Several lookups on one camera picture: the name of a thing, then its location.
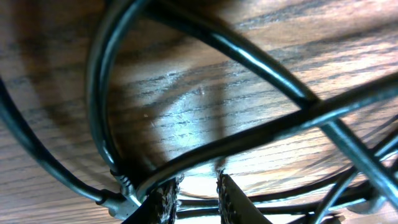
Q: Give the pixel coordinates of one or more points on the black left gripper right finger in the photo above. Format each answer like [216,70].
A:
[234,206]

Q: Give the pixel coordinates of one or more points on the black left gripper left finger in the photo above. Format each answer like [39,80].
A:
[160,206]

